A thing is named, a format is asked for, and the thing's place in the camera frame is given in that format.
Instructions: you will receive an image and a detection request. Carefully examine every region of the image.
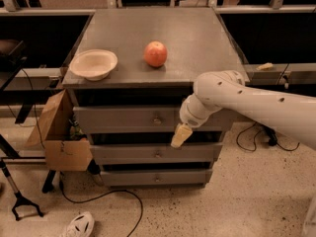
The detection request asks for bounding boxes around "white paper bowl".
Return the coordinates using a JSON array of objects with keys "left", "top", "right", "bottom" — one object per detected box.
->
[{"left": 69, "top": 49, "right": 118, "bottom": 81}]

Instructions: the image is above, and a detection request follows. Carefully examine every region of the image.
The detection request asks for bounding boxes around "grey bottom drawer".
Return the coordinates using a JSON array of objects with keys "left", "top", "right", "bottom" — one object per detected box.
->
[{"left": 101, "top": 169, "right": 212, "bottom": 187}]

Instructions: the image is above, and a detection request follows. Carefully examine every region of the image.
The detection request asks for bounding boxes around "grey middle drawer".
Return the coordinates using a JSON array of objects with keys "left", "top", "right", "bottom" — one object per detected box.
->
[{"left": 91, "top": 143, "right": 222, "bottom": 165}]

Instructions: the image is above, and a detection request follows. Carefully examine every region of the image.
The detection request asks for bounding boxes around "black floor cable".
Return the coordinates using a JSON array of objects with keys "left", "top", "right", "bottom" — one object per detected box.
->
[{"left": 58, "top": 173, "right": 144, "bottom": 237}]

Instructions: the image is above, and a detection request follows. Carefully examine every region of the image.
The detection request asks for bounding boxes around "grey top drawer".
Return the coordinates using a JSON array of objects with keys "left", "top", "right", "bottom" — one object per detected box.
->
[{"left": 72, "top": 103, "right": 240, "bottom": 135}]

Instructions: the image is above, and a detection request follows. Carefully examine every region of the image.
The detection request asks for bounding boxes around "grey drawer cabinet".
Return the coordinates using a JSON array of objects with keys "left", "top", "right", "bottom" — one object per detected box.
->
[{"left": 61, "top": 7, "right": 251, "bottom": 189}]

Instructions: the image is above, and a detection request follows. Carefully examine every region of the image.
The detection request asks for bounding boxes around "brown cardboard box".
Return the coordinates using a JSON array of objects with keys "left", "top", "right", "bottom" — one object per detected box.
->
[{"left": 26, "top": 90, "right": 93, "bottom": 171}]

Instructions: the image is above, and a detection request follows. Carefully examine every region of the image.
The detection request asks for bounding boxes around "red apple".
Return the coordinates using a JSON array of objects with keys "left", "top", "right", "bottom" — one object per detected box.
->
[{"left": 143, "top": 41, "right": 168, "bottom": 67}]

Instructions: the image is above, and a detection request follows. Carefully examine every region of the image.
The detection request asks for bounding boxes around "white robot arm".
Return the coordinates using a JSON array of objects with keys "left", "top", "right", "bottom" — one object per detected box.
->
[{"left": 171, "top": 70, "right": 316, "bottom": 149}]

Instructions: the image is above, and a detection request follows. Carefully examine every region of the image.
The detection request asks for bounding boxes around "white sneaker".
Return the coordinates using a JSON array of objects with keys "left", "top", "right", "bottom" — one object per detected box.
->
[{"left": 58, "top": 211, "right": 95, "bottom": 237}]

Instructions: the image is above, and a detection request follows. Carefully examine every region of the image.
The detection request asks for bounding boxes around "grey drawer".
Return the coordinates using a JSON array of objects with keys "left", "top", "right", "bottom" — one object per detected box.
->
[
  {"left": 101, "top": 169, "right": 212, "bottom": 187},
  {"left": 72, "top": 103, "right": 240, "bottom": 135},
  {"left": 91, "top": 143, "right": 222, "bottom": 165}
]

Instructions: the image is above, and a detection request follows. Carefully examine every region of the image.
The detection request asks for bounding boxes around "yellow foam scrap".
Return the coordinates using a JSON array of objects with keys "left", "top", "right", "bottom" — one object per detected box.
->
[{"left": 256, "top": 62, "right": 274, "bottom": 71}]

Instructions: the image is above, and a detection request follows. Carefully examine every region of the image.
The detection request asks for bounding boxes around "black cable right floor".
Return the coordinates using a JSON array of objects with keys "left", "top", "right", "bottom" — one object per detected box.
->
[{"left": 235, "top": 121, "right": 301, "bottom": 153}]

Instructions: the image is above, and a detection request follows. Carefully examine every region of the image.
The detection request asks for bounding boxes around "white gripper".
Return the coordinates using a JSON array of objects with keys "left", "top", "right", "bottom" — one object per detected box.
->
[{"left": 171, "top": 94, "right": 220, "bottom": 148}]

